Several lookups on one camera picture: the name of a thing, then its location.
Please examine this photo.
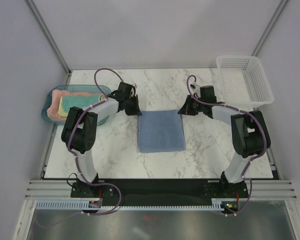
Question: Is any white slotted cable duct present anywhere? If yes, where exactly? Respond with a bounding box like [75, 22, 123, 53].
[35, 200, 224, 211]

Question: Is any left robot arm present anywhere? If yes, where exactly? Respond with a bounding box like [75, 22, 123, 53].
[61, 82, 142, 197]

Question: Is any left aluminium frame post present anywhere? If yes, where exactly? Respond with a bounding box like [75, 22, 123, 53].
[24, 0, 72, 76]

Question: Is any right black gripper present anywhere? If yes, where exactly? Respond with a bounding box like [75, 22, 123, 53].
[178, 95, 206, 116]

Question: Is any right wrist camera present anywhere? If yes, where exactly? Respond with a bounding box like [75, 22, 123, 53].
[190, 83, 200, 96]

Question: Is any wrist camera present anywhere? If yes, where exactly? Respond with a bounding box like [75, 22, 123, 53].
[190, 83, 200, 96]
[130, 84, 137, 97]

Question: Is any aluminium frame post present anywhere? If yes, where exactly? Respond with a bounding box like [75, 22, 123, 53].
[251, 0, 290, 57]
[24, 0, 72, 76]

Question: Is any green yellow towel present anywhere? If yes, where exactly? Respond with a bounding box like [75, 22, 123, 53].
[58, 93, 105, 118]

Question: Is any white perforated plastic basket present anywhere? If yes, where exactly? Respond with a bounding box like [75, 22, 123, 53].
[216, 55, 274, 109]

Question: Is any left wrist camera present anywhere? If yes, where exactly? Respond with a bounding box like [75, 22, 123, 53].
[130, 84, 137, 97]

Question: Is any purple cable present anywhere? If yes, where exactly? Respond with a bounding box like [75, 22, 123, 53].
[37, 67, 123, 228]
[186, 74, 267, 217]

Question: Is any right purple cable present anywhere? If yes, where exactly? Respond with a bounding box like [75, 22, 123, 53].
[186, 74, 267, 217]

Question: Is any pink towel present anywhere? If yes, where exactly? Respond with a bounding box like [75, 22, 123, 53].
[46, 89, 102, 122]

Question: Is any right aluminium frame post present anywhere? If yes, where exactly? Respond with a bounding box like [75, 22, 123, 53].
[251, 0, 290, 57]

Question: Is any blue patterned towel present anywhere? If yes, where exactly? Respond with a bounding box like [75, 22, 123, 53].
[137, 109, 186, 154]

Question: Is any teal plastic tray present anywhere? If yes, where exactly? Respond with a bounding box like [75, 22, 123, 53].
[41, 84, 112, 125]

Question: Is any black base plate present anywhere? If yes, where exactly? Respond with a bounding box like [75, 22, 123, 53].
[70, 178, 248, 206]

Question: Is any aluminium rail bar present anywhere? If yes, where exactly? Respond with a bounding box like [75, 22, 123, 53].
[25, 179, 297, 201]

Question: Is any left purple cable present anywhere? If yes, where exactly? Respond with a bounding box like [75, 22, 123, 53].
[37, 67, 123, 228]

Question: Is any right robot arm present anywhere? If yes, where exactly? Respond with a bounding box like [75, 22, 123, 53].
[178, 83, 271, 197]

